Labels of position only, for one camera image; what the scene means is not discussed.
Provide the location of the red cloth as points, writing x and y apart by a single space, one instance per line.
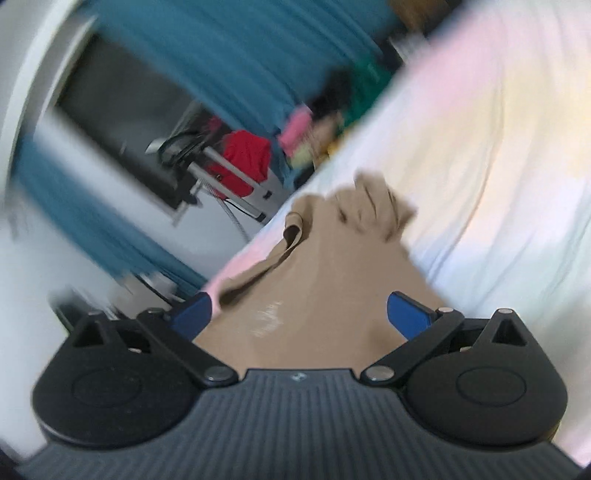
242 159

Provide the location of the white framed window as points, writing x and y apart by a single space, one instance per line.
124 115

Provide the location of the narrow teal curtain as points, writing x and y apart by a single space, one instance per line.
92 217

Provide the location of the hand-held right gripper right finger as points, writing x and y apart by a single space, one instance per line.
406 316

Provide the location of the tan sweatshirt with white print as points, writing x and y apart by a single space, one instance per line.
323 286

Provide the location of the wide teal curtain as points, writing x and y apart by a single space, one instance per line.
240 60

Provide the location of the pastel tie-dye bed sheet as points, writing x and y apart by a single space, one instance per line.
485 161

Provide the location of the pile of colourful clothes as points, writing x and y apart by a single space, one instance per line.
355 92

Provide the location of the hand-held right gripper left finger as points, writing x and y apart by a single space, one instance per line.
194 316

